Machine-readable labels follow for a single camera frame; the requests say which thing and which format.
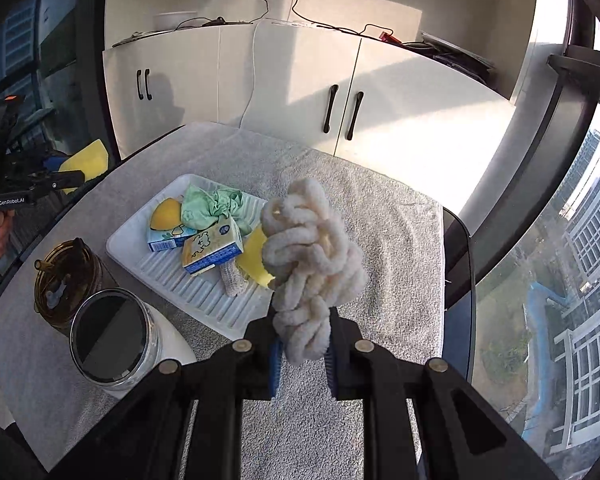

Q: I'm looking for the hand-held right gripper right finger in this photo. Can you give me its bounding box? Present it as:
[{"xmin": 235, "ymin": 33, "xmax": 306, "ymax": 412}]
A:
[{"xmin": 325, "ymin": 305, "xmax": 561, "ymax": 480}]

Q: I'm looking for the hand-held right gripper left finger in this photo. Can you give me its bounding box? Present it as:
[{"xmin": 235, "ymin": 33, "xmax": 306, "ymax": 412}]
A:
[{"xmin": 45, "ymin": 305, "xmax": 283, "ymax": 480}]

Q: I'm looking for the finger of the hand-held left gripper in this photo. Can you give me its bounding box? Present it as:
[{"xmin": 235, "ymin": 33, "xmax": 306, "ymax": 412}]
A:
[
  {"xmin": 30, "ymin": 170, "xmax": 86, "ymax": 196},
  {"xmin": 40, "ymin": 152, "xmax": 70, "ymax": 172}
]

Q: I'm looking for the yellow rectangular sponge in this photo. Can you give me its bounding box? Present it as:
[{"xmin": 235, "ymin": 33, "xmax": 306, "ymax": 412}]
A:
[{"xmin": 60, "ymin": 139, "xmax": 110, "ymax": 195}]

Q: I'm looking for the beige knit sock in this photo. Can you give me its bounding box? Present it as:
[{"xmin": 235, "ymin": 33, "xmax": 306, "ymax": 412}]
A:
[{"xmin": 219, "ymin": 262, "xmax": 253, "ymax": 297}]

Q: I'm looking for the white ribbed plastic tray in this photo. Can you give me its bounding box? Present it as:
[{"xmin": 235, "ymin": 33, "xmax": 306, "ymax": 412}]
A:
[{"xmin": 105, "ymin": 174, "xmax": 281, "ymax": 342}]

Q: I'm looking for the small blue edged tissue pack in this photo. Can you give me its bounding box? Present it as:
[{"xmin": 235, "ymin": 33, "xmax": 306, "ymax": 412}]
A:
[{"xmin": 146, "ymin": 225, "xmax": 198, "ymax": 253}]

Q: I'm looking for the white chunky yarn knot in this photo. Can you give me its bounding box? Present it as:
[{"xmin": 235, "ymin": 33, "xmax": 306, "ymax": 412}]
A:
[{"xmin": 260, "ymin": 177, "xmax": 368, "ymax": 365}]

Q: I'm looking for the mint green cloth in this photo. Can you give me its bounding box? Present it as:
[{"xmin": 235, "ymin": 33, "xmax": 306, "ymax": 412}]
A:
[{"xmin": 181, "ymin": 185, "xmax": 255, "ymax": 236}]

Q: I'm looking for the yellow sheep print tissue pack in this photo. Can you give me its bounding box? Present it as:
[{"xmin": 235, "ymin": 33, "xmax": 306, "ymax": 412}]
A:
[{"xmin": 181, "ymin": 217, "xmax": 244, "ymax": 276}]

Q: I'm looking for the olive glass cup with straw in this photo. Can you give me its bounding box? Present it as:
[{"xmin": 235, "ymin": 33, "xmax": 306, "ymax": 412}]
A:
[{"xmin": 33, "ymin": 239, "xmax": 106, "ymax": 336}]

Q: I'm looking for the white mug with mirror lid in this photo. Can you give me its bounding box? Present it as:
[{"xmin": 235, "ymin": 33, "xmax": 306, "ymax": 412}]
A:
[{"xmin": 70, "ymin": 288, "xmax": 198, "ymax": 401}]

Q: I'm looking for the white cabinet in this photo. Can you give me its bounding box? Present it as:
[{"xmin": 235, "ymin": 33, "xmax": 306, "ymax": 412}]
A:
[{"xmin": 102, "ymin": 19, "xmax": 521, "ymax": 221}]

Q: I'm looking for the dark stack of papers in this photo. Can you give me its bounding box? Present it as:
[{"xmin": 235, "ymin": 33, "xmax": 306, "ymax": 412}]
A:
[{"xmin": 420, "ymin": 30, "xmax": 496, "ymax": 73}]

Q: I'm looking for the white cable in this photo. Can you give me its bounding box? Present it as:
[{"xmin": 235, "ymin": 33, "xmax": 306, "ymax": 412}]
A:
[{"xmin": 239, "ymin": 22, "xmax": 259, "ymax": 128}]

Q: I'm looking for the black cable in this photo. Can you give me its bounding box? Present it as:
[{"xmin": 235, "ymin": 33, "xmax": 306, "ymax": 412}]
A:
[
  {"xmin": 175, "ymin": 0, "xmax": 273, "ymax": 31},
  {"xmin": 280, "ymin": 0, "xmax": 421, "ymax": 46}
]

